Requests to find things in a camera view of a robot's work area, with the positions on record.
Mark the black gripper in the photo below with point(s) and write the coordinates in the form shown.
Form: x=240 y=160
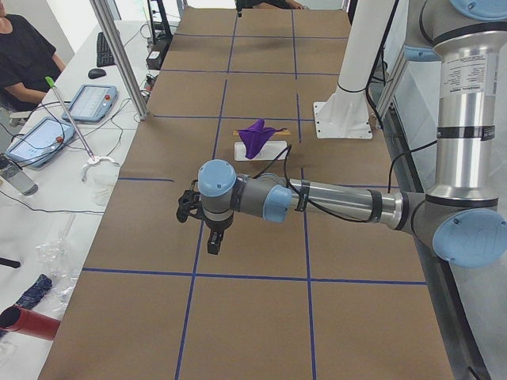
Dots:
x=216 y=226

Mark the purple towel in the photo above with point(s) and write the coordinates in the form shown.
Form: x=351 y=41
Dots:
x=256 y=136

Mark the white rack base tray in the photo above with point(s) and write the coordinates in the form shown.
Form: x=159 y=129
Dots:
x=268 y=152

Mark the wooden rack bar near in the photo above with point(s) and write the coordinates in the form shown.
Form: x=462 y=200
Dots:
x=283 y=132

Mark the clear plastic wrap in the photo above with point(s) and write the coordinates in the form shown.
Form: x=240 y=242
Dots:
x=60 y=267

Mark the teach pendant far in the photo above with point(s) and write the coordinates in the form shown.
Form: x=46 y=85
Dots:
x=92 y=102

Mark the teach pendant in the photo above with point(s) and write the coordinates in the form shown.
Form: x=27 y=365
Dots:
x=92 y=102
x=41 y=143

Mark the teach pendant near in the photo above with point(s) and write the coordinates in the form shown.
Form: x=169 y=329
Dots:
x=41 y=143

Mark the black computer mouse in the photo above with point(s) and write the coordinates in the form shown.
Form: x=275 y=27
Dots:
x=96 y=73

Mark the black keyboard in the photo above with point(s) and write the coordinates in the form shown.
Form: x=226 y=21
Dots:
x=105 y=56

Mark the red cylinder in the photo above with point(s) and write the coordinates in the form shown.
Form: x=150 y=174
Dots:
x=19 y=320

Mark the grabber stick tool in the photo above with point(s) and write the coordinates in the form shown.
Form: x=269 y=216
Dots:
x=93 y=159

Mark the seated person black shirt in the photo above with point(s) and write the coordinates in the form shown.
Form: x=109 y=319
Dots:
x=27 y=59

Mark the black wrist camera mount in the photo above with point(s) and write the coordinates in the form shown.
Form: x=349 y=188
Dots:
x=189 y=205

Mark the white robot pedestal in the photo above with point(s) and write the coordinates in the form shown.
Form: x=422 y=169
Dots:
x=345 y=114

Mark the aluminium frame post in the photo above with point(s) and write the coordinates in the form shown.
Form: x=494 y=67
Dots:
x=106 y=21

